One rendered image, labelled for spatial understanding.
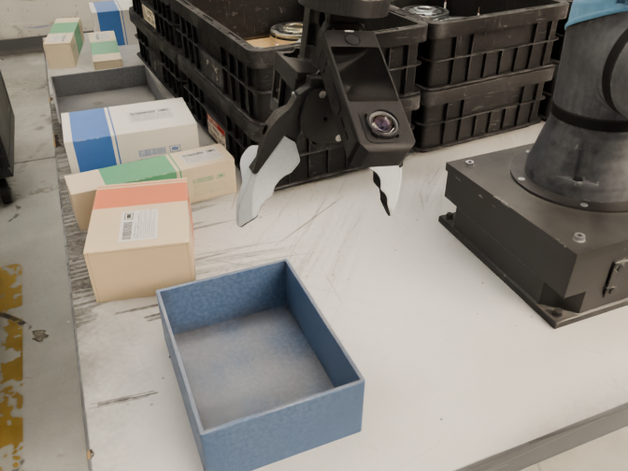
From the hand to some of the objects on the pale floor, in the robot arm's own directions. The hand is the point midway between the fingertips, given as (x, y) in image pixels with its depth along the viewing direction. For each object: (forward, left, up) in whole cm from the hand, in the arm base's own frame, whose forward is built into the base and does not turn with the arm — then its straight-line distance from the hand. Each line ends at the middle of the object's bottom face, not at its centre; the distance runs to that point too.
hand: (321, 226), depth 54 cm
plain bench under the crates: (-75, +41, -86) cm, 121 cm away
